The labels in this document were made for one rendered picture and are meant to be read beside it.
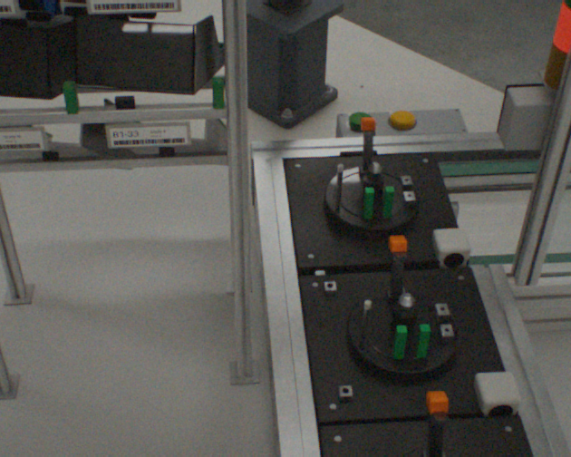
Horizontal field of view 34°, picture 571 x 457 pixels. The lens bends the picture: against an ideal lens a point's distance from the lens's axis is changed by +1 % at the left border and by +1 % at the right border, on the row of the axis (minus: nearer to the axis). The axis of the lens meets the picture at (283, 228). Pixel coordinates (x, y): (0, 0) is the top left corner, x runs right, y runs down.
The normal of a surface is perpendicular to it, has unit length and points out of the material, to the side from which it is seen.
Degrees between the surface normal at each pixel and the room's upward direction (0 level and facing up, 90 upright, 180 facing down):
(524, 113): 90
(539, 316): 90
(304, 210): 0
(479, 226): 0
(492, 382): 0
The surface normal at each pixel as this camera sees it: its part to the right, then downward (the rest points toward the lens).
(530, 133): 0.08, 0.68
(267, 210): 0.01, -0.73
